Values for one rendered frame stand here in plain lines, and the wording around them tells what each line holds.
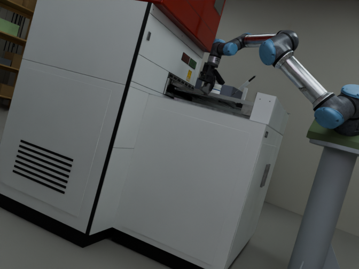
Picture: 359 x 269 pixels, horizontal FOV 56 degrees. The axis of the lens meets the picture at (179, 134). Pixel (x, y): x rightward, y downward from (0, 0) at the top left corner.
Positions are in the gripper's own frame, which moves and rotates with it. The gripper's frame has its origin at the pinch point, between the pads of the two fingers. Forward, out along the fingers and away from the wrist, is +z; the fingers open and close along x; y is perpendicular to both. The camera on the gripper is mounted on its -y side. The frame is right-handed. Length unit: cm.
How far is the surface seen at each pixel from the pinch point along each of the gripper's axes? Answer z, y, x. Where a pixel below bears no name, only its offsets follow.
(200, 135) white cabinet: 22, 26, 43
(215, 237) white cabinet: 65, 14, 62
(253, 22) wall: -128, -180, -202
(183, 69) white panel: -11.6, 17.9, -5.9
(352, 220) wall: 80, -264, -30
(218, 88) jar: -9.9, -28.6, -29.1
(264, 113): 3, 6, 59
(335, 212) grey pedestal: 39, -36, 83
